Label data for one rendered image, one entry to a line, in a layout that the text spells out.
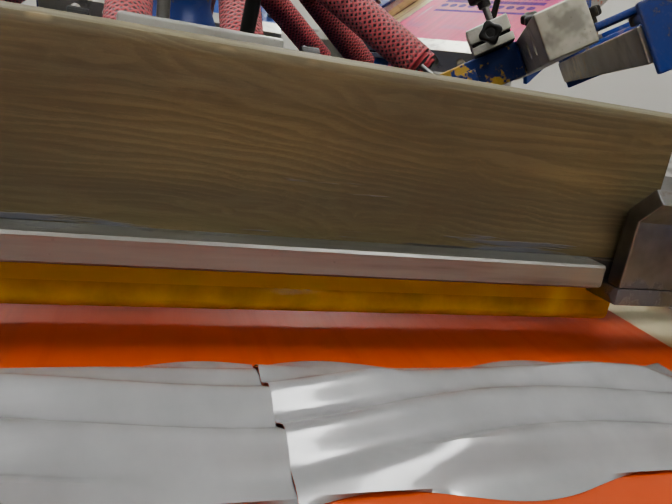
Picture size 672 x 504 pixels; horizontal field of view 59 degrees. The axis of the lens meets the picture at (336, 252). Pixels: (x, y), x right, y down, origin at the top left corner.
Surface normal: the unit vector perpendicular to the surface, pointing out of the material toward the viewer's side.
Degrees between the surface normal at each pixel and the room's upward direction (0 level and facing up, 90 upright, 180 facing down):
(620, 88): 90
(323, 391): 34
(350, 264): 90
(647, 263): 90
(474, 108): 90
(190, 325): 0
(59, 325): 0
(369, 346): 0
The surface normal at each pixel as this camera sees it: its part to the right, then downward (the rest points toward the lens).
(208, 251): 0.29, 0.31
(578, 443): 0.29, -0.63
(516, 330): 0.14, -0.95
